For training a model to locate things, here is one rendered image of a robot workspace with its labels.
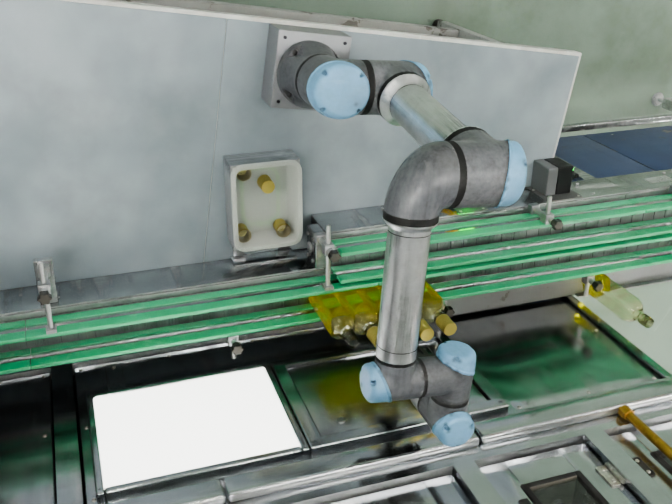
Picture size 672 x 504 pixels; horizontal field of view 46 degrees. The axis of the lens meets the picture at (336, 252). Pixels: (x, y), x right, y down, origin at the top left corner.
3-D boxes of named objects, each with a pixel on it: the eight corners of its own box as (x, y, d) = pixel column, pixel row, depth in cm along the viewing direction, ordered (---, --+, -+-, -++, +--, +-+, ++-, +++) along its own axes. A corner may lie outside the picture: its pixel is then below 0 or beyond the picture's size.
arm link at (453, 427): (481, 411, 152) (473, 448, 155) (455, 380, 161) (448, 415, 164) (444, 416, 149) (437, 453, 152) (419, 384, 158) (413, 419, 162)
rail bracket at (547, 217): (523, 212, 215) (551, 231, 203) (527, 186, 212) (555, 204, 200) (536, 210, 216) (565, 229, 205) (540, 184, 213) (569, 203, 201)
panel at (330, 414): (86, 404, 184) (97, 506, 155) (85, 394, 182) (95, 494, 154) (442, 339, 210) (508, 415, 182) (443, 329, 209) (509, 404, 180)
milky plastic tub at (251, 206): (227, 239, 203) (234, 253, 196) (222, 155, 193) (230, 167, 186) (293, 230, 208) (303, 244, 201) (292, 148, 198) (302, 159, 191)
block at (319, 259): (304, 258, 206) (312, 270, 200) (304, 224, 202) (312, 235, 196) (318, 256, 207) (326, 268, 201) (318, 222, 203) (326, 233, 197)
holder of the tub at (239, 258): (228, 257, 206) (235, 270, 199) (223, 155, 194) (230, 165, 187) (292, 248, 211) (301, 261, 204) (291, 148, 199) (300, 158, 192)
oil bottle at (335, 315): (307, 301, 204) (334, 344, 185) (307, 281, 201) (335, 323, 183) (328, 298, 205) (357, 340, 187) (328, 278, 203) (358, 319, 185)
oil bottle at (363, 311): (328, 297, 205) (358, 339, 187) (329, 278, 203) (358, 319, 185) (349, 294, 207) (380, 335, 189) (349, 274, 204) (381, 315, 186)
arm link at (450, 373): (432, 363, 145) (423, 413, 149) (486, 357, 149) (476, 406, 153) (414, 341, 151) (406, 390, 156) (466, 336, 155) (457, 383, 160)
